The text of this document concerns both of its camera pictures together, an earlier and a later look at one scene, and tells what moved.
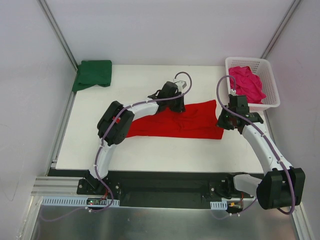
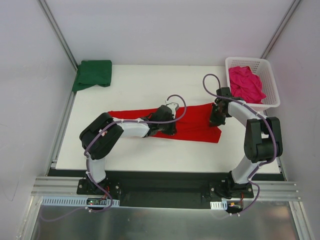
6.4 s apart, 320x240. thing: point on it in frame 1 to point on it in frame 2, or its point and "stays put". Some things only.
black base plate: x=158 y=188 stays put
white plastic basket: x=262 y=68 stays put
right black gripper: x=223 y=121 to x=216 y=118
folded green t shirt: x=91 y=72 stays put
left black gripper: x=177 y=105 to x=170 y=127
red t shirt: x=200 y=121 stays put
